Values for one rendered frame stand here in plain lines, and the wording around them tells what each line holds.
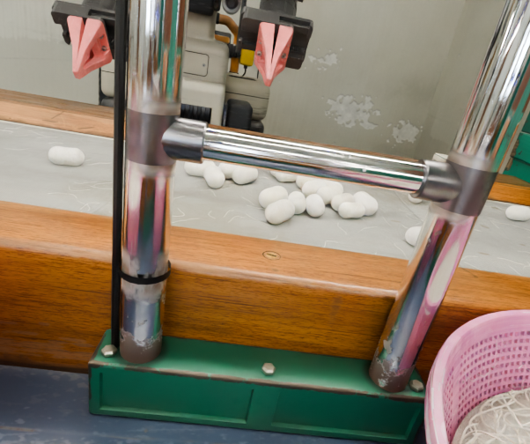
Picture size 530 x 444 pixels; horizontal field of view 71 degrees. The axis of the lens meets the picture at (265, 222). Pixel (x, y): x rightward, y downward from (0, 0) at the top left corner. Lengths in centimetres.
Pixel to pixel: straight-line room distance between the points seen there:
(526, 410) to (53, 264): 28
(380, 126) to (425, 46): 54
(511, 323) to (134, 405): 22
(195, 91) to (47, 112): 45
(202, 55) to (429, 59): 197
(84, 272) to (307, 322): 13
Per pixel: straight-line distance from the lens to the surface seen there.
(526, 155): 84
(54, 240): 25
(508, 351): 27
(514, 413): 26
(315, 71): 252
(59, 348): 28
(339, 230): 38
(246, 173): 44
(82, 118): 62
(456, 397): 23
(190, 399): 25
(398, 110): 274
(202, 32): 106
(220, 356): 24
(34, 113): 64
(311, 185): 44
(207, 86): 100
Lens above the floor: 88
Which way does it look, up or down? 23 degrees down
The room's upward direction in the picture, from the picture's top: 11 degrees clockwise
